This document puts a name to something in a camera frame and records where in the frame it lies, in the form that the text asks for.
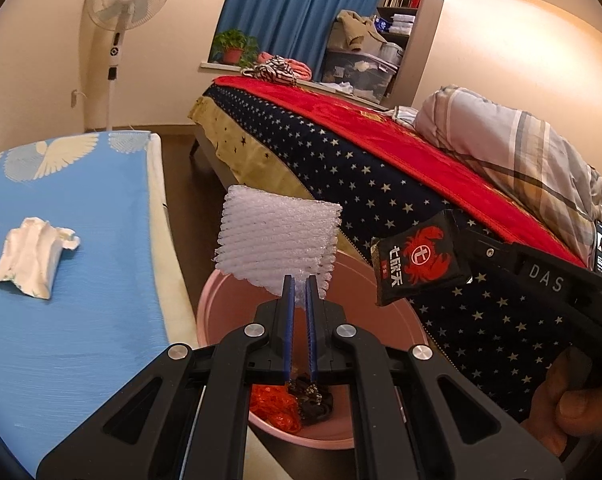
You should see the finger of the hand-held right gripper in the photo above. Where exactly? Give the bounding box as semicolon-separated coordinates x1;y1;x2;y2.
456;224;512;295

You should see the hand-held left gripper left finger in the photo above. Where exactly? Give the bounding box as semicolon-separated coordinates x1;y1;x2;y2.
36;275;296;480

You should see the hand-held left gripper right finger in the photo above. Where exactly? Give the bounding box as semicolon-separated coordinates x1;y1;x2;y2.
306;277;566;480

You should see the black snack packet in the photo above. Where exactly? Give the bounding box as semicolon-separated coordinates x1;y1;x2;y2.
370;211;472;307

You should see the pink plastic bin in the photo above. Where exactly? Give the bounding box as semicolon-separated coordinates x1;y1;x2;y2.
196;252;429;450

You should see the black floral cloth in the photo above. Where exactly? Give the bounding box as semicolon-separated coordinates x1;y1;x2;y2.
286;375;334;423

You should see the red mesh bag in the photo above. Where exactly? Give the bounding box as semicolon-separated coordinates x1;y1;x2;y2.
250;384;304;433

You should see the white foam net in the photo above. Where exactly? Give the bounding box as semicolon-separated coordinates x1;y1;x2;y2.
213;185;343;301

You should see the person's right hand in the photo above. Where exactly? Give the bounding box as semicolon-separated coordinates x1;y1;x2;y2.
521;347;602;461

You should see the plaid grey pillow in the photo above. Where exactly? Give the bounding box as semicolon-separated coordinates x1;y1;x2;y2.
381;85;602;226

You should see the white mattress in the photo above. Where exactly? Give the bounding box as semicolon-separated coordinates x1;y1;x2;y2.
148;132;199;351

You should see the bed with starry blanket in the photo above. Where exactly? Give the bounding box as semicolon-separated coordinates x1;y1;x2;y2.
188;84;596;421

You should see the red blanket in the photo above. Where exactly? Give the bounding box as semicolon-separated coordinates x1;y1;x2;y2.
213;75;586;268

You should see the blue printed bed sheet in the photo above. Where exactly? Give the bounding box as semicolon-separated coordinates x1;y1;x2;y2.
0;130;202;478

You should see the grey storage bag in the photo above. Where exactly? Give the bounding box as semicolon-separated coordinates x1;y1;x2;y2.
378;41;404;67

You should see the clear plastic storage box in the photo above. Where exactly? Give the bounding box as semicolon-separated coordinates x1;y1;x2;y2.
321;47;399;103

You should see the stack of white packets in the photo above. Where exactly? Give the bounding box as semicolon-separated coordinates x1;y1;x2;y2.
391;12;416;36

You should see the striped black white cloth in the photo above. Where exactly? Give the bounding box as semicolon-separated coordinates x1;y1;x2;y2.
241;55;299;87

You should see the pink cloth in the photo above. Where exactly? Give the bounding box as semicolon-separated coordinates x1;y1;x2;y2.
257;51;312;80

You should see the white crumpled tissue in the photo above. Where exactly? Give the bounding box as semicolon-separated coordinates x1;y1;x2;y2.
0;216;82;302

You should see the beige clothing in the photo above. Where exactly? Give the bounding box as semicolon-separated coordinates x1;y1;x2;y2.
326;9;384;52

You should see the potted green plant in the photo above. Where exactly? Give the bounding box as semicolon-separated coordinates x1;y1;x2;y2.
212;29;259;67

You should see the blue curtain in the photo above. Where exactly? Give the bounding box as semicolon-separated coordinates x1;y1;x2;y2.
216;0;384;81

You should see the grey bed frame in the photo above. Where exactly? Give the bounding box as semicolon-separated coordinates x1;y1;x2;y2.
193;125;242;196

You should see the grey wall shelf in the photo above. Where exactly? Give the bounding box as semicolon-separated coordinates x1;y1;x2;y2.
376;0;444;111

